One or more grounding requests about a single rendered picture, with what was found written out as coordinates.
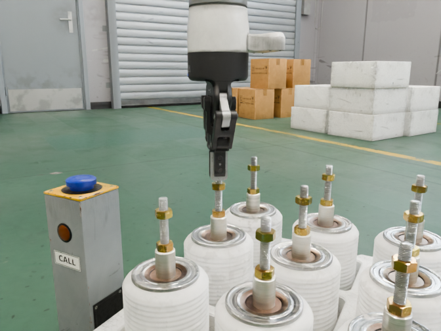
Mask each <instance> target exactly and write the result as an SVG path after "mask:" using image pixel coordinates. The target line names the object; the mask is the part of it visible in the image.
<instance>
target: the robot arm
mask: <svg viewBox="0 0 441 331"><path fill-rule="evenodd" d="M187 43H188V78H189V79H190V80H192V81H205V82H206V84H207V85H206V95H202V96H201V107H202V109H203V128H204V129H205V140H206V141H207V147H208V149H209V176H210V178H211V179H212V180H213V181H224V180H226V179H227V178H228V152H227V151H229V149H232V146H233V140H234V133H235V128H236V122H237V118H238V114H237V111H236V97H233V96H232V87H231V83H232V82H233V81H245V80H246V79H247V78H248V70H249V53H253V54H255V53H262V54H264V53H273V52H278V51H284V50H285V36H284V34H283V33H282V32H274V33H263V34H249V21H248V15H247V0H189V13H188V25H187Z"/></svg>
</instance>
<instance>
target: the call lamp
mask: <svg viewBox="0 0 441 331"><path fill-rule="evenodd" d="M58 234H59V237H61V239H63V240H64V241H68V240H69V238H70V233H69V230H68V229H67V228H66V227H65V226H64V225H61V226H59V228H58Z"/></svg>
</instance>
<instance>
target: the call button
mask: <svg viewBox="0 0 441 331"><path fill-rule="evenodd" d="M95 184H96V177H95V176H94V175H74V176H71V177H68V178H67V179H66V186H67V187H69V188H70V190H71V191H76V192H80V191H86V190H91V189H93V188H94V185H95Z"/></svg>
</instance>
